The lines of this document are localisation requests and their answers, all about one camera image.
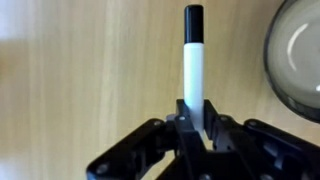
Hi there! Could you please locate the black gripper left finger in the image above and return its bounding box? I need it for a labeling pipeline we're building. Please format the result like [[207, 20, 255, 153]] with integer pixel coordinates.
[[85, 98, 209, 180]]

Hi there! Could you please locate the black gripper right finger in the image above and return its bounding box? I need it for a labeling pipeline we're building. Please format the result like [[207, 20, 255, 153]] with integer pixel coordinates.
[[202, 98, 320, 180]]

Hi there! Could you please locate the dark brown bowl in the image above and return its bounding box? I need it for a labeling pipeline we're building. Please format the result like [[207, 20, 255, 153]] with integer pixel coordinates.
[[263, 0, 320, 124]]

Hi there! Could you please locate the white marker with black cap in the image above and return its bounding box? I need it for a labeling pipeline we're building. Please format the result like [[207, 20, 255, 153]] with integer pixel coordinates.
[[183, 4, 206, 132]]

